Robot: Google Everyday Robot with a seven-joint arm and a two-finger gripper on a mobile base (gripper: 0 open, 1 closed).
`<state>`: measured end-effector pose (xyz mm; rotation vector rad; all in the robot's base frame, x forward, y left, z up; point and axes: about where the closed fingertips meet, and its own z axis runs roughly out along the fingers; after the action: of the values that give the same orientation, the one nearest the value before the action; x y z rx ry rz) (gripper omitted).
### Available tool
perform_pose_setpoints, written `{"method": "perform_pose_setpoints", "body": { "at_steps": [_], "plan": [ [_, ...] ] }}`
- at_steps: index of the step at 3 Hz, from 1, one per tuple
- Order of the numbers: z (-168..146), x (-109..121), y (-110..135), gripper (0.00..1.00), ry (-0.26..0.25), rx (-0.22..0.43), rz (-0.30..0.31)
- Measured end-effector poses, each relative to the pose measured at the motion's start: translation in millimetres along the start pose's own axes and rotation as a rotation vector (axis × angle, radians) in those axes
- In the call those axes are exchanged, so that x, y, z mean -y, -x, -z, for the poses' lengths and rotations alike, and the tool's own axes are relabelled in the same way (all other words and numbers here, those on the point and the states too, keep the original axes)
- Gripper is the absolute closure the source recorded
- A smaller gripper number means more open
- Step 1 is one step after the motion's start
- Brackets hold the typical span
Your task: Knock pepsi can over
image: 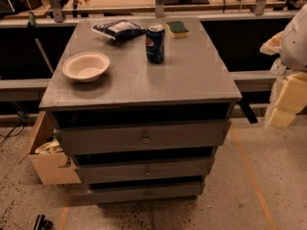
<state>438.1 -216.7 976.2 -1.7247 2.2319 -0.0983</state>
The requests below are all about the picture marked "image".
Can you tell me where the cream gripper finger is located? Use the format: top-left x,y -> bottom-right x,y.
267,72 -> 307,129
260,31 -> 283,56

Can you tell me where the blue pepsi can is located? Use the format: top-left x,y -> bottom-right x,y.
146,24 -> 165,63

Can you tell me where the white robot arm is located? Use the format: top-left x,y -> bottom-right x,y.
260,5 -> 307,129

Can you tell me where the clear plastic bottle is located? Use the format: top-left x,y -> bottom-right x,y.
271,57 -> 287,76

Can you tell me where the green yellow sponge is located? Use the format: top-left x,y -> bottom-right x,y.
165,21 -> 189,38

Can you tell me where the grey drawer cabinet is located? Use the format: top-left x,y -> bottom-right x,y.
40,18 -> 241,204

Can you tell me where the dark blue chip bag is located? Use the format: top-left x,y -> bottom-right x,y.
92,20 -> 146,40

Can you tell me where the white paper bowl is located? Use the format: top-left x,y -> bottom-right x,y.
61,52 -> 110,82

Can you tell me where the cardboard box on floor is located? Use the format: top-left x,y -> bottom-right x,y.
18,111 -> 81,185

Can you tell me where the black object on floor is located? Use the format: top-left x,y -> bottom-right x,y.
34,215 -> 53,230

